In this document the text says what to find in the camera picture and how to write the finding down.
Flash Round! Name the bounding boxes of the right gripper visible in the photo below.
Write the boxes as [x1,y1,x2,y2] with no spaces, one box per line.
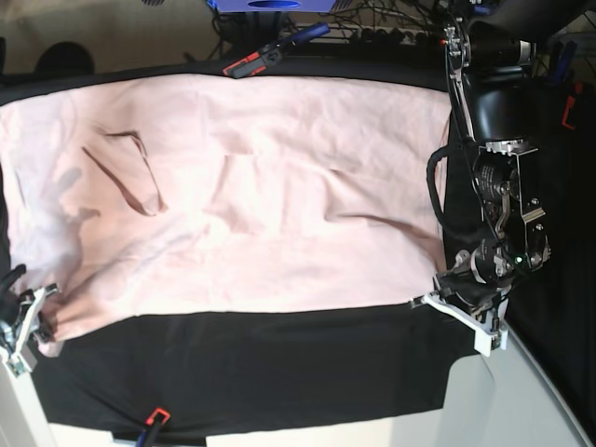
[1,264,59,376]

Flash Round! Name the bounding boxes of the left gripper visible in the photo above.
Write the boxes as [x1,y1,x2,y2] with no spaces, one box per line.
[410,249,512,357]

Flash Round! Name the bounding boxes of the pink T-shirt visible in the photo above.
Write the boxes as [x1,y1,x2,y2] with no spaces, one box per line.
[1,74,451,357]

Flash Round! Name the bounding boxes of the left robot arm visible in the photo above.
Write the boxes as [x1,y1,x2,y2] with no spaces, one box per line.
[416,1,595,359]

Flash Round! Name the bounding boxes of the red black bottom clamp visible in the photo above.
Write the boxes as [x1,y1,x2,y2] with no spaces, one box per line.
[134,407,170,447]

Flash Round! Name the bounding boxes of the red black clamp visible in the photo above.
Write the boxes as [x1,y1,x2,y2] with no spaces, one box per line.
[549,41,583,131]
[134,407,170,447]
[223,22,331,79]

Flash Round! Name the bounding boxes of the black table cloth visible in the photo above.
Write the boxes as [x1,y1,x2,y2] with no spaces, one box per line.
[0,46,596,446]

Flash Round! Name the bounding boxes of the red black right clamp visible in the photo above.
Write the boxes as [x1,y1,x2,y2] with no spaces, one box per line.
[549,41,583,131]

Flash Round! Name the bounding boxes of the black power strip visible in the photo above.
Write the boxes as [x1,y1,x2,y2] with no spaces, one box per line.
[297,26,443,47]

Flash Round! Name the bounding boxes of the red black top clamp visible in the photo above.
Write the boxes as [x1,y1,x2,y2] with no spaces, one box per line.
[223,22,331,79]

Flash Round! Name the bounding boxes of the blue box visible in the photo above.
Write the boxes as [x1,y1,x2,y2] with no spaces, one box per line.
[208,0,335,13]

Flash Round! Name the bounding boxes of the white table frame left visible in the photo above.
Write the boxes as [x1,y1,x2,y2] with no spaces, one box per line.
[1,363,115,447]

